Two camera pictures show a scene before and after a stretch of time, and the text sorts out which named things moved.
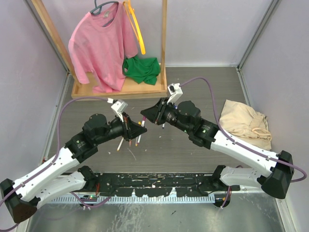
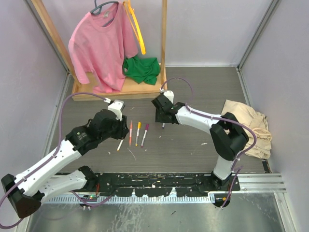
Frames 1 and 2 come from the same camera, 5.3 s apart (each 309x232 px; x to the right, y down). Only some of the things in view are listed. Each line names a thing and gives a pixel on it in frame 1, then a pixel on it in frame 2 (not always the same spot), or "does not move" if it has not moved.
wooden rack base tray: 132,89 does not move
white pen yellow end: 119,145 does not move
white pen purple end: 140,136 → 144,136
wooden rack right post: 164,39 does not move
